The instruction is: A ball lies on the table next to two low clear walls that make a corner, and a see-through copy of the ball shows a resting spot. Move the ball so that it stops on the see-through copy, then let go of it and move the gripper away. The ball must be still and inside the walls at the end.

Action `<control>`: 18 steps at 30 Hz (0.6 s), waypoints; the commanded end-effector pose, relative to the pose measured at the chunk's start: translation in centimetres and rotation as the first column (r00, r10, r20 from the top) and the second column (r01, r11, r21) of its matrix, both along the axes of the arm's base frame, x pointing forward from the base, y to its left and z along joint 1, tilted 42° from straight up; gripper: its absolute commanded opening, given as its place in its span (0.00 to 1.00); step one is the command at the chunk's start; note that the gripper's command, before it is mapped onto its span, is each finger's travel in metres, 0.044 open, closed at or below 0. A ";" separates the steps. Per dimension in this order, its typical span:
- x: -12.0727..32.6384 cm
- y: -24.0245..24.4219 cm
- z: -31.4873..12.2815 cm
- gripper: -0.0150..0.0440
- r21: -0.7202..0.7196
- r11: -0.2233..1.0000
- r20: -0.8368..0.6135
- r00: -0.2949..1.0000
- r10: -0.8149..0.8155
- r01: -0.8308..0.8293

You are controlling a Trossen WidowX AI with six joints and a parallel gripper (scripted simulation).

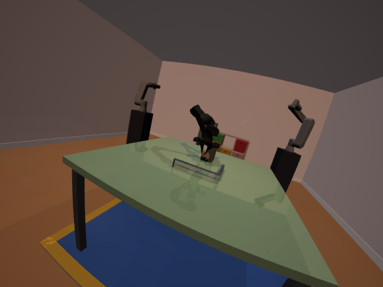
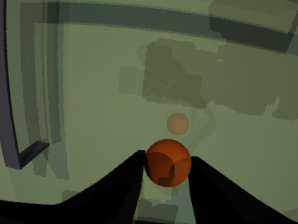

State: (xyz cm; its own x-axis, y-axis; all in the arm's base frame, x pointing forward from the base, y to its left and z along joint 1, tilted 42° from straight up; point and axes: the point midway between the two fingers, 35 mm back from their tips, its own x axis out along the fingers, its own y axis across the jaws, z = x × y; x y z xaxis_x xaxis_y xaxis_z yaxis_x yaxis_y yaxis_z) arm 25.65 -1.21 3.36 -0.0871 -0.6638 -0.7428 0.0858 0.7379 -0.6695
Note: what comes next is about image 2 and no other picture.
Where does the translucent orange ball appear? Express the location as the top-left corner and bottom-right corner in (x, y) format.
(166, 113), (190, 136)

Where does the orange-brown ball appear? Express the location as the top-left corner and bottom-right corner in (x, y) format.
(144, 139), (192, 186)

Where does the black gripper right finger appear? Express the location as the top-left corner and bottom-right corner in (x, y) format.
(188, 156), (298, 224)

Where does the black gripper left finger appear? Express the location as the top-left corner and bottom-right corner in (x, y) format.
(0, 151), (146, 224)

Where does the grey l-shaped wall top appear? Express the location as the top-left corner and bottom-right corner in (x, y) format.
(0, 0), (49, 171)

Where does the clear l-shaped low wall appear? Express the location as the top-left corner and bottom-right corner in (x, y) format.
(5, 0), (49, 165)

